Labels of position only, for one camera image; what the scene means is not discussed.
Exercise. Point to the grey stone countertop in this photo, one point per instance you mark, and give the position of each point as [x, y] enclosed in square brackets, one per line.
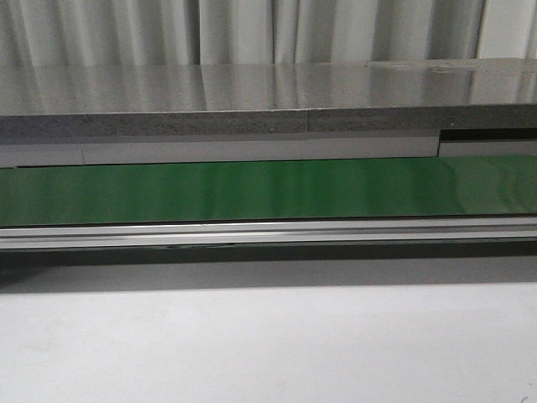
[66, 103]

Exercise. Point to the grey cabinet front panel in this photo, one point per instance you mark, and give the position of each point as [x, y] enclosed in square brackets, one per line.
[267, 146]

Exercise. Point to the green conveyor belt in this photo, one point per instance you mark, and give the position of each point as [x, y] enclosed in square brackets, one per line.
[268, 190]

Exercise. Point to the white pleated curtain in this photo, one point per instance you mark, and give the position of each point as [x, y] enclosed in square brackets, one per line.
[89, 33]

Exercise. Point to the aluminium conveyor side rail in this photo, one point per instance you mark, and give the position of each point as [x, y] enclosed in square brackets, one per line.
[224, 233]

